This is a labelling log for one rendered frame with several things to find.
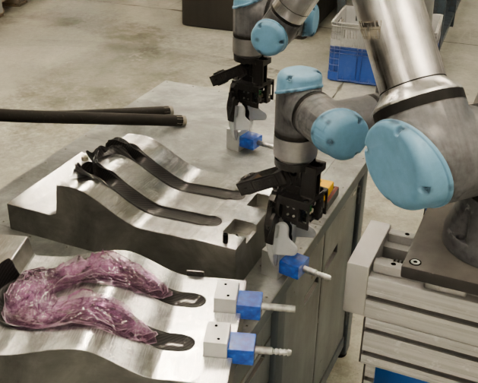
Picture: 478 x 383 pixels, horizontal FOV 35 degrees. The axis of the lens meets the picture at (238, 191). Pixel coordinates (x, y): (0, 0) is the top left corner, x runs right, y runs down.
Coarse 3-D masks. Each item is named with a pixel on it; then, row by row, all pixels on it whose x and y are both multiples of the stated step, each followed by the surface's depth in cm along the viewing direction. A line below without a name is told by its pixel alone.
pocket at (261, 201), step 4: (256, 196) 152; (260, 196) 151; (264, 196) 151; (268, 196) 151; (252, 200) 150; (256, 200) 152; (260, 200) 152; (264, 200) 151; (248, 204) 148; (252, 204) 150; (256, 204) 153; (260, 204) 152; (264, 204) 152; (264, 208) 152
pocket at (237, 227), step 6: (234, 222) 143; (240, 222) 143; (246, 222) 142; (228, 228) 141; (234, 228) 144; (240, 228) 143; (246, 228) 143; (252, 228) 142; (234, 234) 143; (240, 234) 143; (246, 234) 143; (252, 234) 141; (246, 240) 139
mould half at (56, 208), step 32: (128, 160) 154; (160, 160) 159; (32, 192) 156; (64, 192) 145; (96, 192) 143; (160, 192) 151; (256, 192) 152; (32, 224) 152; (64, 224) 148; (96, 224) 145; (128, 224) 141; (160, 224) 142; (192, 224) 141; (224, 224) 141; (256, 224) 141; (160, 256) 142; (192, 256) 138; (224, 256) 135; (256, 256) 145
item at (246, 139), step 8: (232, 136) 187; (240, 136) 187; (248, 136) 187; (256, 136) 187; (232, 144) 188; (240, 144) 187; (248, 144) 186; (256, 144) 187; (264, 144) 185; (272, 144) 184
